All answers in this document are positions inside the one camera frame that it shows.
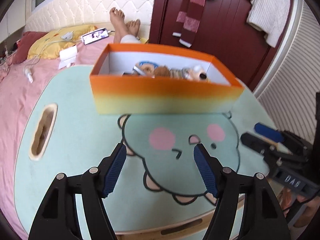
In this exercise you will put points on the person's bare foot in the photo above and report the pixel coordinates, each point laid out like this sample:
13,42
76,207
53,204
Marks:
133,28
117,21

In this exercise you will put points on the white knitted sweater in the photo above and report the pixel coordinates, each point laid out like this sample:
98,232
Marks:
262,12

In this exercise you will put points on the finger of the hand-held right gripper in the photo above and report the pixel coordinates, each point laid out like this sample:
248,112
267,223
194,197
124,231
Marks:
267,132
255,142

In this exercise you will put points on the dark red pillow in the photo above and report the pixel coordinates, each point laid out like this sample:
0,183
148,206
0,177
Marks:
25,45

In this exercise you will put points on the dark red wooden door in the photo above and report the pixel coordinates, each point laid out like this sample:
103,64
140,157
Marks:
225,30

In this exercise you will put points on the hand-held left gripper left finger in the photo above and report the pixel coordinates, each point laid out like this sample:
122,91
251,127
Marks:
113,172

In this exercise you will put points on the white charger plug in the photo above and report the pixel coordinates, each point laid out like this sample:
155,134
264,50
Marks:
28,73

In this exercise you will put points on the white box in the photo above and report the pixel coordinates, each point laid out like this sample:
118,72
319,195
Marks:
68,55

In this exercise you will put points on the yellow cartoon pillow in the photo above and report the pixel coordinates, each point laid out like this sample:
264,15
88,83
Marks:
144,40
47,45

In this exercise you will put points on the maroon pink striped scarf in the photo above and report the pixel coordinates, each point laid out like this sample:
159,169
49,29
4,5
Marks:
190,17

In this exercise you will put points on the smartphone with lit screen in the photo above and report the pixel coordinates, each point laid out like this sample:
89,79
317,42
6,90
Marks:
95,36

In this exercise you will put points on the mint green cartoon desktop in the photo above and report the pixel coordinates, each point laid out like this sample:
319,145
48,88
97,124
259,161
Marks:
82,130

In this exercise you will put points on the white slatted panel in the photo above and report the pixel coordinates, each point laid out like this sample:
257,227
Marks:
295,92

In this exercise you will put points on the pink blanket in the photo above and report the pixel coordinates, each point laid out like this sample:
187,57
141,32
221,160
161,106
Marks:
15,105

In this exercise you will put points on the brown plush ball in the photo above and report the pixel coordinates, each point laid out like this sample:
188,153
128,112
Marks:
162,71

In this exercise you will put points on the blue rimmed round object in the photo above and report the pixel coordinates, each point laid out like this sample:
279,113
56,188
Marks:
147,63

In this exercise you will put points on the white cabinet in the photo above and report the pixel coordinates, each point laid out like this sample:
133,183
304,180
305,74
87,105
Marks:
15,22

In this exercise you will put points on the orange gradient cardboard box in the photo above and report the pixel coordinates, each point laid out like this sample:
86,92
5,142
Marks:
162,97

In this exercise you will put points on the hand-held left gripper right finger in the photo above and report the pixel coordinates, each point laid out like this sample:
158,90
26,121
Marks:
205,172

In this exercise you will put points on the orange plush toy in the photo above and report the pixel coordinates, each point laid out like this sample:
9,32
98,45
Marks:
196,74

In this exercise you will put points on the person's leg in light trousers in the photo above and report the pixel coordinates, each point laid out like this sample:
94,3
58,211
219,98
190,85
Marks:
127,39

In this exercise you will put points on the person's right hand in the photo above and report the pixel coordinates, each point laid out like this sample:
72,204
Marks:
287,197

